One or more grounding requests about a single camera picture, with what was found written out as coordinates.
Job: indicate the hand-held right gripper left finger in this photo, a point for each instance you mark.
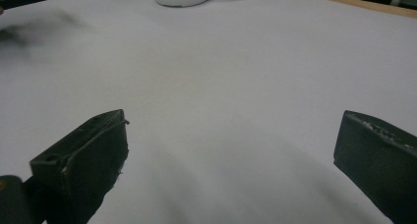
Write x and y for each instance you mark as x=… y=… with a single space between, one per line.
x=88 y=158

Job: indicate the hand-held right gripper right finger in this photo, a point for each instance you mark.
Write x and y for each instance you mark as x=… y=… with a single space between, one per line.
x=377 y=161

